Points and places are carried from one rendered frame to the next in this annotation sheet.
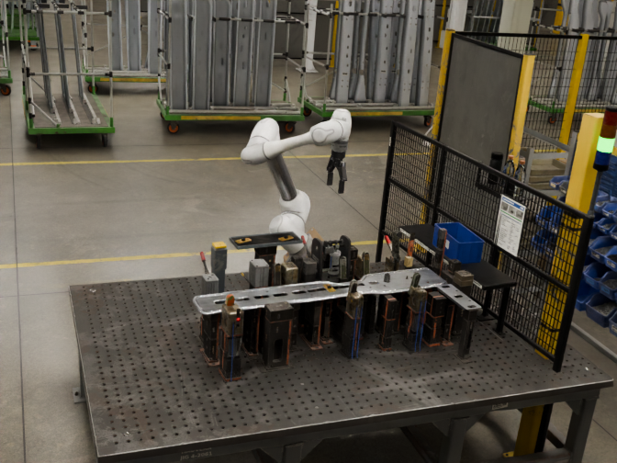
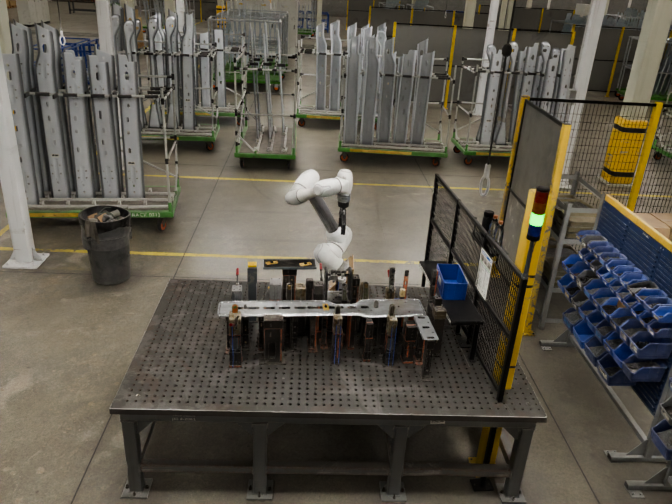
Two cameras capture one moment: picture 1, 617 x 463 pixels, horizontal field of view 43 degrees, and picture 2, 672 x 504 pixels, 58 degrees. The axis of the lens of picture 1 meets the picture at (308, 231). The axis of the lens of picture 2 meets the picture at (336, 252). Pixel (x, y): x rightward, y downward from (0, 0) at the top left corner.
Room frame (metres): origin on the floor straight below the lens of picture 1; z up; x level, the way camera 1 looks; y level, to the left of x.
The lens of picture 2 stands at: (0.38, -1.26, 3.04)
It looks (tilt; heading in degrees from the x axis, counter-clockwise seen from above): 25 degrees down; 18
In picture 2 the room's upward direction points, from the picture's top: 3 degrees clockwise
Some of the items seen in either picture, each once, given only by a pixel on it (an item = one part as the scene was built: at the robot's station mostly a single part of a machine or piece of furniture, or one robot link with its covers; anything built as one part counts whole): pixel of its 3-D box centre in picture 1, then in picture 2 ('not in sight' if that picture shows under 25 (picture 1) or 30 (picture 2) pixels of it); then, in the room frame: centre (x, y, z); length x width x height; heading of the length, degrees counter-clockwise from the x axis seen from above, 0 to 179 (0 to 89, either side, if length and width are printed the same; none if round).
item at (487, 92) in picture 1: (469, 165); (525, 211); (6.26, -1.27, 1.00); 1.34 x 0.14 x 2.00; 21
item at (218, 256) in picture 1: (218, 286); (252, 293); (3.79, 0.46, 0.92); 0.08 x 0.08 x 0.44; 26
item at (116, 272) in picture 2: not in sight; (108, 245); (4.98, 2.69, 0.36); 0.54 x 0.50 x 0.73; 21
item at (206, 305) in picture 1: (326, 289); (322, 308); (3.69, -0.12, 1.00); 1.38 x 0.22 x 0.02; 116
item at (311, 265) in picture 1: (306, 292); (317, 306); (3.87, -0.02, 0.89); 0.13 x 0.11 x 0.38; 26
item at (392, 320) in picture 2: (414, 318); (389, 339); (3.70, -0.59, 0.87); 0.12 x 0.09 x 0.35; 26
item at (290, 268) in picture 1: (287, 298); (299, 310); (3.78, 0.08, 0.89); 0.13 x 0.11 x 0.38; 26
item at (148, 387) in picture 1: (324, 333); (329, 339); (3.81, -0.13, 0.68); 2.56 x 1.61 x 0.04; 111
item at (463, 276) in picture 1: (459, 302); (436, 331); (3.91, -0.85, 0.88); 0.08 x 0.08 x 0.36; 26
